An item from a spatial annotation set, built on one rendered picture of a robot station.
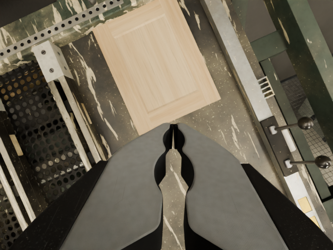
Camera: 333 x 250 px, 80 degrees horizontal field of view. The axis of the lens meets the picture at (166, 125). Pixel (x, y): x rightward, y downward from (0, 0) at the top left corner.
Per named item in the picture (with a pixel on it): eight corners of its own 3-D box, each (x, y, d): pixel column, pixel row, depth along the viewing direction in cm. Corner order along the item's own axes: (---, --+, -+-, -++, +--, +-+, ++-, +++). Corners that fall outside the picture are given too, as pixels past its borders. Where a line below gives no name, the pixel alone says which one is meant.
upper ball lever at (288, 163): (285, 155, 68) (330, 152, 56) (289, 165, 68) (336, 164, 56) (278, 160, 66) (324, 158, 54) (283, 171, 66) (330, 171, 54)
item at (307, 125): (270, 123, 68) (312, 113, 56) (274, 133, 68) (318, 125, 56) (263, 127, 66) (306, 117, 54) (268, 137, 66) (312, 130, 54)
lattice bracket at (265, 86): (262, 78, 71) (266, 75, 68) (270, 95, 71) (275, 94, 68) (251, 82, 71) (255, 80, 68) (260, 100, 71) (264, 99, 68)
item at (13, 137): (15, 134, 73) (8, 135, 70) (24, 154, 73) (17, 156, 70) (7, 137, 73) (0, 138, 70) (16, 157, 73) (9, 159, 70)
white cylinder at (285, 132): (292, 148, 71) (283, 127, 71) (298, 149, 68) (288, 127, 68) (284, 152, 71) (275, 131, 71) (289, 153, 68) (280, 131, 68)
